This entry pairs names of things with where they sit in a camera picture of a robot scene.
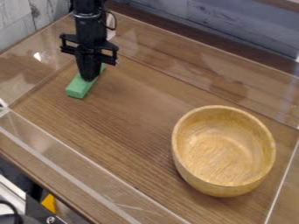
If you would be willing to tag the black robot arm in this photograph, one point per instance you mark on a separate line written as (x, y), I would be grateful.
(88, 44)

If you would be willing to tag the clear acrylic corner bracket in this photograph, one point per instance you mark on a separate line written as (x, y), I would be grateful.
(111, 26)

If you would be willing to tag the green rectangular block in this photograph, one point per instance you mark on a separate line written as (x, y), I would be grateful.
(79, 87)

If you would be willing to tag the yellow warning label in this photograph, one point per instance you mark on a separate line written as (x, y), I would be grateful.
(48, 202)

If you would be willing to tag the brown wooden bowl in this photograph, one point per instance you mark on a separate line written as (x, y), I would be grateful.
(223, 150)

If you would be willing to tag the clear acrylic tray walls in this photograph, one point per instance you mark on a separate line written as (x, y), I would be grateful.
(99, 151)

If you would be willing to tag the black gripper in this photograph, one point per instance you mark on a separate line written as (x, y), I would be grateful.
(104, 53)

